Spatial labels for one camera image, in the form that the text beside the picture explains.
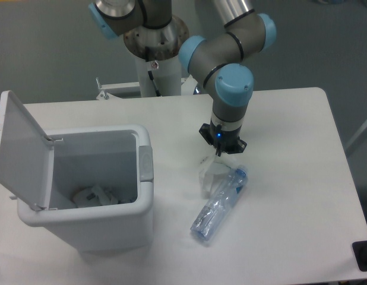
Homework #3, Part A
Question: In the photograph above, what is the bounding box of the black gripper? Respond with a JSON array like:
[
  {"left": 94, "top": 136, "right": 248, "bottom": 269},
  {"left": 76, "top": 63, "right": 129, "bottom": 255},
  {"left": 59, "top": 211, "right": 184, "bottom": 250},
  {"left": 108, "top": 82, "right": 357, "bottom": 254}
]
[{"left": 199, "top": 118, "right": 247, "bottom": 157}]

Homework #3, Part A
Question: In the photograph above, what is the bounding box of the clear plastic water bottle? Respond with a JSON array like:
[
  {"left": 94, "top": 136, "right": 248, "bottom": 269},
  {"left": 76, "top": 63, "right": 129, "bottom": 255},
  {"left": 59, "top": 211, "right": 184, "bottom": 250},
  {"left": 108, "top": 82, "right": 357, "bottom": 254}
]
[{"left": 190, "top": 165, "right": 248, "bottom": 243}]

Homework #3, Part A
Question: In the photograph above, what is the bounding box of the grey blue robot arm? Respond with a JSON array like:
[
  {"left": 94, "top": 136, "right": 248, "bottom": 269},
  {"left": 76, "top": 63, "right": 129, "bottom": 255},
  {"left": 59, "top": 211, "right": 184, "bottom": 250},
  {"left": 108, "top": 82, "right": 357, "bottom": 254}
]
[{"left": 88, "top": 1, "right": 277, "bottom": 156}]

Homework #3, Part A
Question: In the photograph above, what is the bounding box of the white trash can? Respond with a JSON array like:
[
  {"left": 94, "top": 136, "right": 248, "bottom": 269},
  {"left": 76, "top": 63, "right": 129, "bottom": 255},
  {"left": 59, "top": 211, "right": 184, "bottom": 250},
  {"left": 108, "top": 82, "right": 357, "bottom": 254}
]
[{"left": 18, "top": 125, "right": 154, "bottom": 252}]

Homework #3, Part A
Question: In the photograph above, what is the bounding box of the trash pile inside can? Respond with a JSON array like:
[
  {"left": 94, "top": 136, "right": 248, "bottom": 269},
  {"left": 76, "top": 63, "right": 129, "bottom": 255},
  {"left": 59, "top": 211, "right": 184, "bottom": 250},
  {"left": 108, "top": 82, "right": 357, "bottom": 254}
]
[{"left": 71, "top": 184, "right": 138, "bottom": 208}]

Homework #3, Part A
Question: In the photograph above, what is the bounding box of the white trash can lid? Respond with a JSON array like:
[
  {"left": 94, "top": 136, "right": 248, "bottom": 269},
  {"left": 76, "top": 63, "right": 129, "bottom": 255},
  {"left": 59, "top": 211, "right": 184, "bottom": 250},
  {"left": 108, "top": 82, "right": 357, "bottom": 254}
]
[{"left": 0, "top": 90, "right": 54, "bottom": 211}]

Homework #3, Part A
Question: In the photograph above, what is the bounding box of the black clamp at table edge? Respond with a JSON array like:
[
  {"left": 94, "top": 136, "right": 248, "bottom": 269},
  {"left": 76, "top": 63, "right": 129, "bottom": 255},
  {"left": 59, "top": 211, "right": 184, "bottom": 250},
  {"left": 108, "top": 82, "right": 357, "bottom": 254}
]
[{"left": 352, "top": 240, "right": 367, "bottom": 272}]

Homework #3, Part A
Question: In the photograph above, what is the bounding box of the white pedestal base frame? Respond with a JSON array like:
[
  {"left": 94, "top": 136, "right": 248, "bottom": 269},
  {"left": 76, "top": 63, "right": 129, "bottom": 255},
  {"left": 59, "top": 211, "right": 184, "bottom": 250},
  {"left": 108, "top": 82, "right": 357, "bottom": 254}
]
[{"left": 96, "top": 75, "right": 203, "bottom": 100}]

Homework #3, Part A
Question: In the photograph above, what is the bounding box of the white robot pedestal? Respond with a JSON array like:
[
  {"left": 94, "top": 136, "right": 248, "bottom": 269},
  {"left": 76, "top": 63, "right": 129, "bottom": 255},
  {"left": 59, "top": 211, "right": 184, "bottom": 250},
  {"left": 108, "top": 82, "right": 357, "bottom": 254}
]
[{"left": 135, "top": 56, "right": 182, "bottom": 97}]

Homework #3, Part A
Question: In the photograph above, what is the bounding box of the black cable on pedestal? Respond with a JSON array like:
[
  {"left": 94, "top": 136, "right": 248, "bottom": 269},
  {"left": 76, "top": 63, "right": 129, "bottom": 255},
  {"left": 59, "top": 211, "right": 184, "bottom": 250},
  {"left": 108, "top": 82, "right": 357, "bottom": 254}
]
[{"left": 144, "top": 46, "right": 162, "bottom": 97}]

